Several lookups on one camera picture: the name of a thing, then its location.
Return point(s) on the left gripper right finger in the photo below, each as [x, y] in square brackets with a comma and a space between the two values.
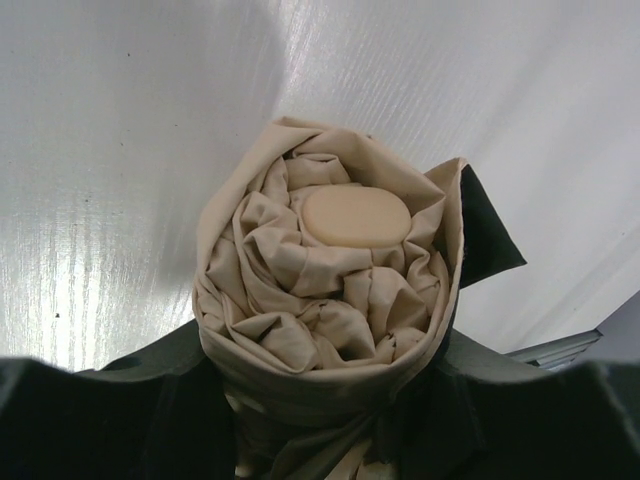
[483, 415]

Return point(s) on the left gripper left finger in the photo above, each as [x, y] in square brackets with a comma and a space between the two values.
[157, 413]

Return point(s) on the beige folding umbrella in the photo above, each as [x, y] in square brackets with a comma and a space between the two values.
[326, 351]

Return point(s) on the aluminium frame profile right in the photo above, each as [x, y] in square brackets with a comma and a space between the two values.
[558, 354]

